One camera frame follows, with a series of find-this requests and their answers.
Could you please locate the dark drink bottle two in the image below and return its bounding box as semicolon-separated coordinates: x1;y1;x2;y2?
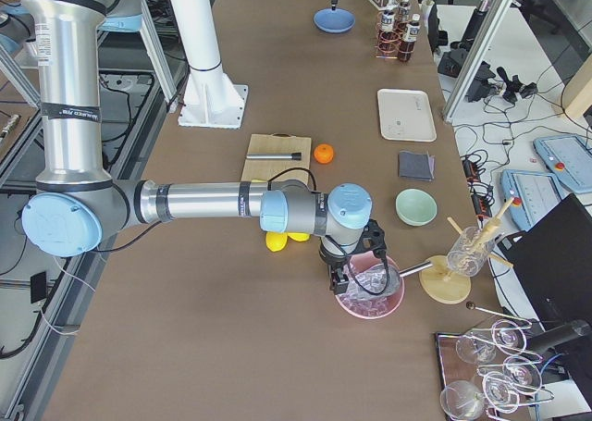
397;0;411;30

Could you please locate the teach pendant near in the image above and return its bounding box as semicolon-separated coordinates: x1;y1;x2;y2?
499;169;568;230

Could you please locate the black power strip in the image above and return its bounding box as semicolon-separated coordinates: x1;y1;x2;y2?
461;155;495;220

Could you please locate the teach pendant far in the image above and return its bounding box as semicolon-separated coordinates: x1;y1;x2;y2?
533;134;591;193

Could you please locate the yellow lemon lower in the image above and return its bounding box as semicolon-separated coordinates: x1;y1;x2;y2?
287;232;311;242

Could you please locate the wooden cup tree stand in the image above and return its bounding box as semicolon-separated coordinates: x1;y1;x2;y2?
419;197;514;304

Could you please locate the green bowl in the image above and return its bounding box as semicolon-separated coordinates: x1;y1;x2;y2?
395;189;438;227

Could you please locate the metal ice scoop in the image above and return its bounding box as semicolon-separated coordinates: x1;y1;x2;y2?
353;261;433;299

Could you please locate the dark drink bottle one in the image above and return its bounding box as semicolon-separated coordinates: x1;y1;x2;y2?
377;9;396;56

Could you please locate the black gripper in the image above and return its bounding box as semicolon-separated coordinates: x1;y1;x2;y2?
351;218;387;263

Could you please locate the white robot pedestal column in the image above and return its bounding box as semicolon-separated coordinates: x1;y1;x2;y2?
170;0;248;130

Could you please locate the wooden cutting board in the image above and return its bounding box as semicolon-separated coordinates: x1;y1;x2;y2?
240;134;312;181

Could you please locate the orange fruit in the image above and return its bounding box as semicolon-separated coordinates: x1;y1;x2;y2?
313;143;335;165

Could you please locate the pile of clear ice cubes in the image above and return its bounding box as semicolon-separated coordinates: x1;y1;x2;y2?
337;266;400;316

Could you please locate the aluminium frame post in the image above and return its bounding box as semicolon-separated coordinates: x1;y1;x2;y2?
442;0;513;123

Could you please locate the steel muddler black tip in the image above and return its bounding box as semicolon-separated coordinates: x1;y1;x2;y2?
246;152;302;161

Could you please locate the pink bowl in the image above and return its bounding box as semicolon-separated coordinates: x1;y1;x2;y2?
335;252;405;319

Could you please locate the blue round plate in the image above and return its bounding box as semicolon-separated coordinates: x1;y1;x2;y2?
313;8;355;34

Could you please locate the yellow lemon upper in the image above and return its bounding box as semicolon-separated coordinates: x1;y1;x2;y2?
265;231;288;253

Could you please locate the yellow lemon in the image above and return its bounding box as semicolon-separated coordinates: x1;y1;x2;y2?
287;232;311;242
265;231;288;253

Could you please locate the black monitor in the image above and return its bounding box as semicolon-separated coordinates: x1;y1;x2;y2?
499;194;591;322

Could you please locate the clear glass on stand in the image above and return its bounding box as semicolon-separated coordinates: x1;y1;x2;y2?
446;227;495;278

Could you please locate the copper wire bottle rack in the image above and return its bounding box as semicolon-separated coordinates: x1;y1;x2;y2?
375;2;421;63

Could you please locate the dark drink bottle three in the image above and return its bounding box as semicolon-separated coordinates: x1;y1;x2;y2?
397;14;421;62

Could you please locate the grey folded cloth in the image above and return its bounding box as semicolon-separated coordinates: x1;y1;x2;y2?
398;151;435;181

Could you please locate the wine glass rack tray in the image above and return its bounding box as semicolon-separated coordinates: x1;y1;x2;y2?
437;302;554;420

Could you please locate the teach pendant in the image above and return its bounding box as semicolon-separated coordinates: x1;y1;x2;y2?
499;169;568;230
533;134;591;193

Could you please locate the cream rectangular tray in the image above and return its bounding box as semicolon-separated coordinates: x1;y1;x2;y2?
377;88;437;142

